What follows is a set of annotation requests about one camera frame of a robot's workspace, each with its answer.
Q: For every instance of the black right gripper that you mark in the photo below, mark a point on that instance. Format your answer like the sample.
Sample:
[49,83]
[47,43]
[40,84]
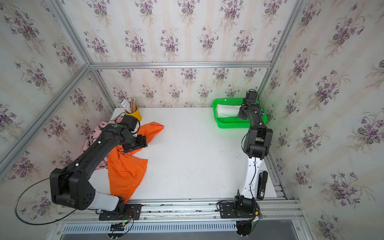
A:
[241,112]

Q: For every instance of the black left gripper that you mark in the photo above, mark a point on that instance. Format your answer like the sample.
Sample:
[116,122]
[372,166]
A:
[142,141]

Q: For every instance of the white shorts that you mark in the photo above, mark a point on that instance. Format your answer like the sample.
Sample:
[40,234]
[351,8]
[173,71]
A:
[227,111]

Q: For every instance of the orange cloth garment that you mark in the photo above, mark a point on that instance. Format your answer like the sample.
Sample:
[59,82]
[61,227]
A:
[125,172]

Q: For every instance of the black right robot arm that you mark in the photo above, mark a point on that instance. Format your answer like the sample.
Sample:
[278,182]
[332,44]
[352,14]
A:
[256,145]

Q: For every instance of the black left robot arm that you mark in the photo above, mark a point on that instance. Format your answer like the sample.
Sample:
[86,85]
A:
[70,186]

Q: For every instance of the green plastic basket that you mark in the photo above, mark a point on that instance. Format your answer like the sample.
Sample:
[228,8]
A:
[228,121]

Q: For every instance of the yellow pencil cup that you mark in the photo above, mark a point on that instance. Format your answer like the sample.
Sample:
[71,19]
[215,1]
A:
[136,113]

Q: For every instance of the wooden pencils bundle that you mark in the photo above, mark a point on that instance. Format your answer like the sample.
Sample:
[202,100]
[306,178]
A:
[133,105]

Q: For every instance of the black stapler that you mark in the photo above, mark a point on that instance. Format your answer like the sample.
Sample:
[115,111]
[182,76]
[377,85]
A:
[262,182]

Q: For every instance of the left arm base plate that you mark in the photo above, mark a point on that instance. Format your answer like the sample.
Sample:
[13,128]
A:
[122,213]

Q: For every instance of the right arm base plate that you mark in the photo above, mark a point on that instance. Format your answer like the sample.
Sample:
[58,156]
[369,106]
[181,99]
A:
[230,210]

